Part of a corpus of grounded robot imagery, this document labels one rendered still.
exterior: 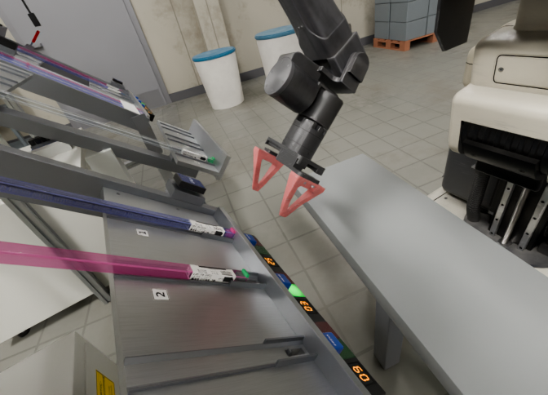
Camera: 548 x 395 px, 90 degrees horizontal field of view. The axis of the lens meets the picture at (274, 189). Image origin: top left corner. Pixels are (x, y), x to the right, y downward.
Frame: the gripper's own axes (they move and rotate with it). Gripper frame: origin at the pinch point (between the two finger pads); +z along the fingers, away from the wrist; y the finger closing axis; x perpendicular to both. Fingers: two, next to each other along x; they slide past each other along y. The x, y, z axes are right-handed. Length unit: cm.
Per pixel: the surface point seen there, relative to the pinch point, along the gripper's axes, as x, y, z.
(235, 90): 114, -281, -33
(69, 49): -39, -409, 21
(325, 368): -3.7, 25.1, 8.2
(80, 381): -15.9, 0.1, 39.2
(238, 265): -5.7, 7.9, 8.9
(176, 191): -12.4, -7.6, 6.5
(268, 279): -3.7, 12.4, 7.5
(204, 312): -14.7, 16.8, 8.7
